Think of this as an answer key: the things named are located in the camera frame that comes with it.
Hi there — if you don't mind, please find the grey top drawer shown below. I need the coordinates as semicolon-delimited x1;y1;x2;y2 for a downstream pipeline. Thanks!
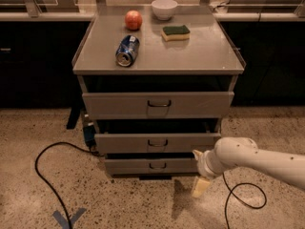
83;92;234;120

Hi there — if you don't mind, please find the grey drawer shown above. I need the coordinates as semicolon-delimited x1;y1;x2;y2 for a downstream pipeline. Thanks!
83;92;234;120
95;133;221;154
105;158;197;176

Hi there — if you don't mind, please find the white bowl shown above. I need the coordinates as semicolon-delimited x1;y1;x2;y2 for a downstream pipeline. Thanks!
152;0;178;21

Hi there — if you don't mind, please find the blue soda can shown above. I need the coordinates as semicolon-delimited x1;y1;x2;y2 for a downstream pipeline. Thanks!
115;34;140;67

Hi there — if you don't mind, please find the blue tape floor mark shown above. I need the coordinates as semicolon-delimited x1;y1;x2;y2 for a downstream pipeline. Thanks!
52;208;86;229

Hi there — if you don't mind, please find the blue black power adapter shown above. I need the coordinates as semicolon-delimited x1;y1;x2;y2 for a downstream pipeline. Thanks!
83;125;96;148

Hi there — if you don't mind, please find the black left floor cable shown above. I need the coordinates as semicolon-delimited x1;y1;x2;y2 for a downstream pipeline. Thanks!
33;141;105;229

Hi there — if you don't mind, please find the red orange apple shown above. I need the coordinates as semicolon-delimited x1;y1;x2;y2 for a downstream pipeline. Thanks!
125;10;143;31

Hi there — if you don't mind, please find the grey middle drawer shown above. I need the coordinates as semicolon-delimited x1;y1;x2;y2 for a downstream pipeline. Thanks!
95;133;221;154

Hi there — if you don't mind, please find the black right floor cable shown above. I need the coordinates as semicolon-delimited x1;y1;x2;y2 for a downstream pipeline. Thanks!
221;173;268;229

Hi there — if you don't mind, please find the grey metal drawer cabinet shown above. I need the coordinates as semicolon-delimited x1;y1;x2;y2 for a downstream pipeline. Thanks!
71;5;246;181

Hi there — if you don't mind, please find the green yellow sponge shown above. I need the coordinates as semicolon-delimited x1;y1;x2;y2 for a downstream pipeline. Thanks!
161;25;191;41

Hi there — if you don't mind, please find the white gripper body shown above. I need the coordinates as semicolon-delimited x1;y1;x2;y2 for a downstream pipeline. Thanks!
197;151;223;179

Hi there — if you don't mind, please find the black floor cable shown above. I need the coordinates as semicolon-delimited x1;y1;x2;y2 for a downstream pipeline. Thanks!
33;141;105;229
221;173;268;229

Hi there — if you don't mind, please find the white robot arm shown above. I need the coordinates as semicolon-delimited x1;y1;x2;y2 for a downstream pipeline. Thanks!
192;137;305;198

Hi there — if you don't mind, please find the grey bottom drawer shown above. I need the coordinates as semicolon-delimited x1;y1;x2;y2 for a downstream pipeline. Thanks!
105;158;197;176

